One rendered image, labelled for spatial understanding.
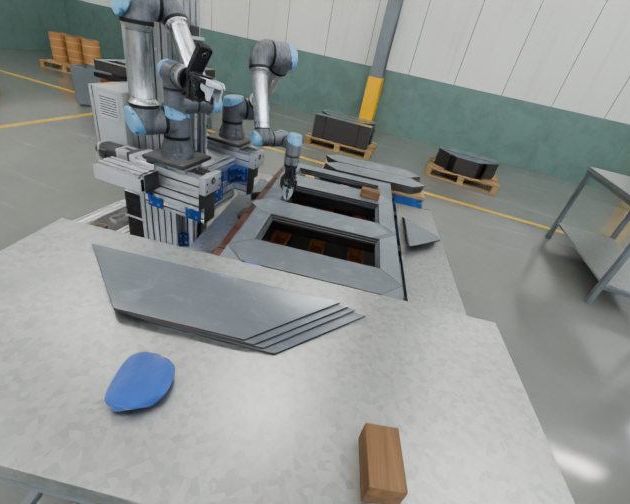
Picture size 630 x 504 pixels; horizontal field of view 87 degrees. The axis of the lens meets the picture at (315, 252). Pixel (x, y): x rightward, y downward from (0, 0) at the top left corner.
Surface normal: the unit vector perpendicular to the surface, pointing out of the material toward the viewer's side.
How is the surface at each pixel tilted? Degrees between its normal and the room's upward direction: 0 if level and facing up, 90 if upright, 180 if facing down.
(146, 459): 0
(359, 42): 90
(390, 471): 0
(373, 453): 0
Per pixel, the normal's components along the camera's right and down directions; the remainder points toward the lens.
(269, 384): 0.18, -0.83
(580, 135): -0.32, 0.47
